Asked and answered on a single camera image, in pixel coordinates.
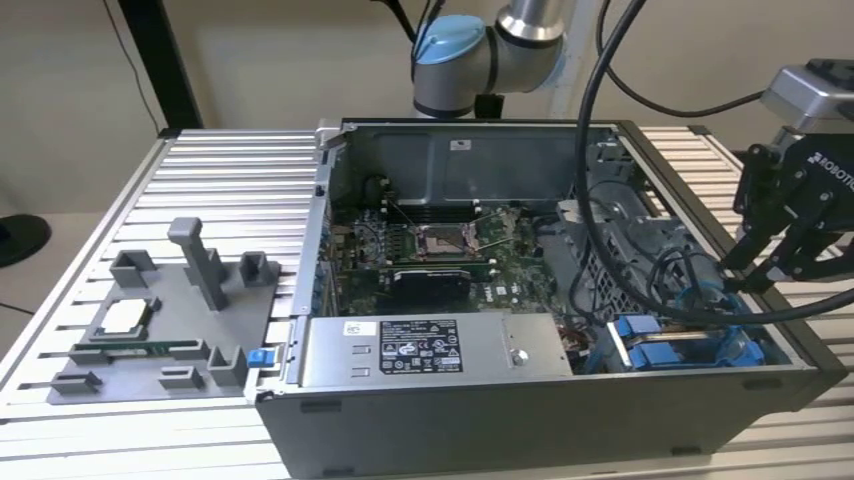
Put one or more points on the green motherboard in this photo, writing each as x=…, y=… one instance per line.
x=508, y=280

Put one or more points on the hard disk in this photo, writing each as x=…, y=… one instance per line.
x=637, y=327

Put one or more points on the grey metal disk bay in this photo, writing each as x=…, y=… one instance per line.
x=624, y=235

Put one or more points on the silver power supply unit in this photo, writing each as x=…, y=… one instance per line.
x=534, y=332

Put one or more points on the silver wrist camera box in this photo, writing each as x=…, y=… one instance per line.
x=801, y=95

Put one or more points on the silver CPU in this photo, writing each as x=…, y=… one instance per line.
x=121, y=317

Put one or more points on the black round base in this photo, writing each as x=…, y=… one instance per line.
x=23, y=240

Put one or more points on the green RAM stick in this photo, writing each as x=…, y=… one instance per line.
x=150, y=348

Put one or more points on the blue case latch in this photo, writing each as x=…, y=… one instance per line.
x=261, y=358

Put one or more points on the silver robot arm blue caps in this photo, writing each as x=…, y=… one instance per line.
x=461, y=75

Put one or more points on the grey parts rack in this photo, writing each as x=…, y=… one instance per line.
x=181, y=310

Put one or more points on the black upright post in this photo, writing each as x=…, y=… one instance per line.
x=161, y=60

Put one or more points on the black graphics card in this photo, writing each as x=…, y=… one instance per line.
x=430, y=292

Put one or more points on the CPU socket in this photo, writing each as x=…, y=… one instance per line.
x=437, y=245

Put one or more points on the black open PC case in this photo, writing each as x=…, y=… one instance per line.
x=468, y=425

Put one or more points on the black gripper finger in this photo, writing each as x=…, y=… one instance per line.
x=795, y=260
x=757, y=240

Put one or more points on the white case sticker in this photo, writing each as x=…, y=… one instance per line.
x=461, y=145

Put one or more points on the blue disk carrier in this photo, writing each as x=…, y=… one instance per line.
x=657, y=357

